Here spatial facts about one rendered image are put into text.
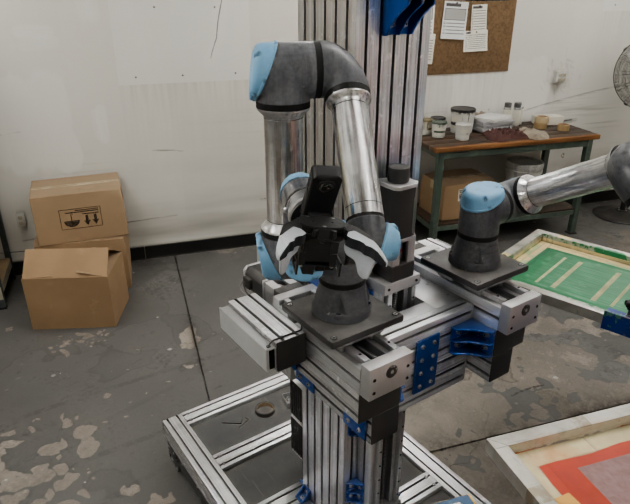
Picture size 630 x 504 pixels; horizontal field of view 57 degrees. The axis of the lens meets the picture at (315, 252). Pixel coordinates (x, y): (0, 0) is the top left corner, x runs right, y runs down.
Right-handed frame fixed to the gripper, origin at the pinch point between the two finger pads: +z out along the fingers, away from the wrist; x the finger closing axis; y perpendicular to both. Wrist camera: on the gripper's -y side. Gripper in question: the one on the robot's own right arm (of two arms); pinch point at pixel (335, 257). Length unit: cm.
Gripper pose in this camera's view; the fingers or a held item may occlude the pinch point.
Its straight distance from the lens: 79.3
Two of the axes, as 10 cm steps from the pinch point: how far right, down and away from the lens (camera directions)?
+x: -9.8, -0.6, -2.0
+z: 1.6, 4.2, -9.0
